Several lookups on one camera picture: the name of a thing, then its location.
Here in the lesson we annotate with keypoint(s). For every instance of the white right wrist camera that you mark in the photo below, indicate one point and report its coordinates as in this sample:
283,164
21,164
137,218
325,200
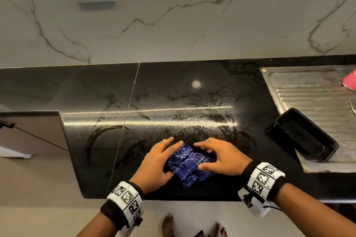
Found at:
251,200

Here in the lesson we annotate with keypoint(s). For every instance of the steel sink drainboard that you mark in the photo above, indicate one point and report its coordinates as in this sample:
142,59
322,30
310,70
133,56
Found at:
311,87

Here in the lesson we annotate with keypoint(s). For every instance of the right wrist marker band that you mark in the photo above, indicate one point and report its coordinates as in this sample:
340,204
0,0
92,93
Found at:
262,181

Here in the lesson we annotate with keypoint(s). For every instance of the person's left foot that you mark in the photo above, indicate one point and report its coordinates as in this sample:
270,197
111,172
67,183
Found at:
168,226

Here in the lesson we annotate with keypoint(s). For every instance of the person's right forearm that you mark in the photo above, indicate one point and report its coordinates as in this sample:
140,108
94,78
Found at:
314,212

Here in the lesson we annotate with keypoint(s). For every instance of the person's right hand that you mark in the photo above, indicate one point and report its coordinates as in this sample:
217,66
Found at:
225,159

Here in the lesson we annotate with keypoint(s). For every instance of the thin grey stick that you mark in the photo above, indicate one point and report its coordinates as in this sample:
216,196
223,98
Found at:
352,106

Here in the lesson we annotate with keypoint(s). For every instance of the person's right foot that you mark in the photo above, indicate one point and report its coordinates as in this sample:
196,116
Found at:
221,230

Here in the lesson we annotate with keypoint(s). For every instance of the blue striped cloth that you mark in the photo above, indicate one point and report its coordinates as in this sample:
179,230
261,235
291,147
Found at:
186,167

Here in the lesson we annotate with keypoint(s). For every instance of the person's foot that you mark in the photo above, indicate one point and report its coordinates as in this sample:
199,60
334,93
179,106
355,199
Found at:
168,226
221,230

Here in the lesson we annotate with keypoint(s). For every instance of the brown lower drawer unit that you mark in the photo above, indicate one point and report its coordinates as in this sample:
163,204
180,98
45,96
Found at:
33,128

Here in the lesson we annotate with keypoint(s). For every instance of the white paper sheet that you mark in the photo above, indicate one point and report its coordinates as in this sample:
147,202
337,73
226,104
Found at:
14,152

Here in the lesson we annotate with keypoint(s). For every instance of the wrist marker band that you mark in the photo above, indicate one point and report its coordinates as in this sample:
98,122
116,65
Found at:
122,203
262,181

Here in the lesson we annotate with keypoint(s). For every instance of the person's left hand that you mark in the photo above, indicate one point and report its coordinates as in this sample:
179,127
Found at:
150,170

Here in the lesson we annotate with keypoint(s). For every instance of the left wrist marker band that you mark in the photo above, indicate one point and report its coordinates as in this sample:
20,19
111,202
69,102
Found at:
122,203

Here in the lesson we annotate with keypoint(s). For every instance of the black plastic tray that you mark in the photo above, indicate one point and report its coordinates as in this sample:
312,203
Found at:
306,134

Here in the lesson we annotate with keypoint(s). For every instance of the red bear cup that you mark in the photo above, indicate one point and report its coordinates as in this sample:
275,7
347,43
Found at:
350,80

